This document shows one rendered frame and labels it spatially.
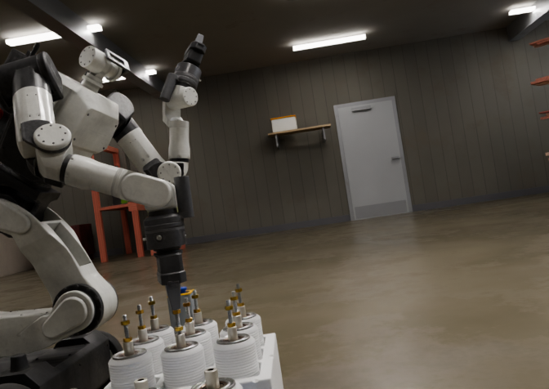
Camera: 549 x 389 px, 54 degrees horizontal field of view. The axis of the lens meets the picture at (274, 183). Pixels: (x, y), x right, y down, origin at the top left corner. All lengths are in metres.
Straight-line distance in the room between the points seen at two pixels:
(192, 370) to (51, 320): 0.53
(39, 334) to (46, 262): 0.20
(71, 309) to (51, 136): 0.54
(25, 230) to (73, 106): 0.37
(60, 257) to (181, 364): 0.57
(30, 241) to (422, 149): 9.17
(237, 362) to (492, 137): 9.72
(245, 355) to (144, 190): 0.42
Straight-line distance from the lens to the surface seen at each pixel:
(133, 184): 1.20
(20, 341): 1.75
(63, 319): 1.62
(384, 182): 10.17
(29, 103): 1.39
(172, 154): 1.83
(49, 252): 1.66
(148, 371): 1.29
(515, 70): 11.04
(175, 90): 1.87
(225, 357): 1.23
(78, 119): 1.57
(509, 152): 10.78
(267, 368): 1.27
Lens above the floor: 0.54
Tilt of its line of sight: 2 degrees up
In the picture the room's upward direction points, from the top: 8 degrees counter-clockwise
